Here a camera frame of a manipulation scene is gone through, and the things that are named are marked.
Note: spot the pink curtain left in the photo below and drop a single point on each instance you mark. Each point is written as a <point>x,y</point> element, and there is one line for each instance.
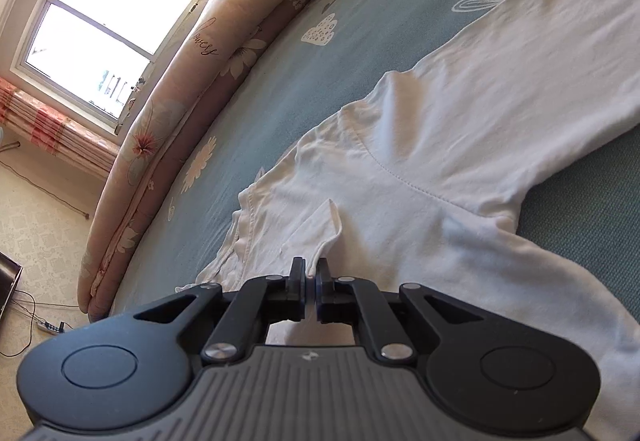
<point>56,133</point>

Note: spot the black wall television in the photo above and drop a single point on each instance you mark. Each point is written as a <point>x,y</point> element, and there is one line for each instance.
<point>10,273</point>

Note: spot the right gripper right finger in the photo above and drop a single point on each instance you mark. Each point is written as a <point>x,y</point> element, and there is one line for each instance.
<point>487,371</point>

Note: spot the white power strip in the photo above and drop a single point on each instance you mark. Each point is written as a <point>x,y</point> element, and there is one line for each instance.
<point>50,328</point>

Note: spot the white long sleeve shirt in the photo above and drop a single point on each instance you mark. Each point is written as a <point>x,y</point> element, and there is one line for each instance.
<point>422,181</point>

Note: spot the pink floral folded quilt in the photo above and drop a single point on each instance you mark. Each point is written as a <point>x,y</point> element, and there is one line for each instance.
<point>222,28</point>

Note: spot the blue floral bed sheet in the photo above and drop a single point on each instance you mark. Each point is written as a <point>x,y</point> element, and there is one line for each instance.
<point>320,56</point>

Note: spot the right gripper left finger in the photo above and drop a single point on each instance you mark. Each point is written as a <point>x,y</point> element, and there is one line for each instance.
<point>121,371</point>

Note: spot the window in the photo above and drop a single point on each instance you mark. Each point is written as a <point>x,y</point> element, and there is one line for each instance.
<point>97,60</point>

